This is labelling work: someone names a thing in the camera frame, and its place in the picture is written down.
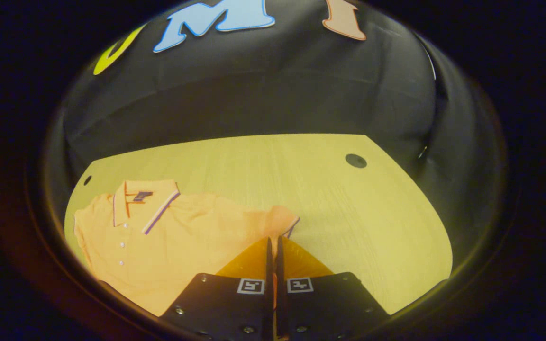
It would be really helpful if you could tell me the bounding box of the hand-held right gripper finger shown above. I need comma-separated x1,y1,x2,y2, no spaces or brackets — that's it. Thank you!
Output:
275,236,390,341
162,237,273,341

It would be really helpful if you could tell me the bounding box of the orange T-shirt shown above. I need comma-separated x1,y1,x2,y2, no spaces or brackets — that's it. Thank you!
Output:
73,179,300,317

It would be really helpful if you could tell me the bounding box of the black backdrop cloth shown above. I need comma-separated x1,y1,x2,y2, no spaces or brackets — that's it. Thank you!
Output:
48,0,506,275

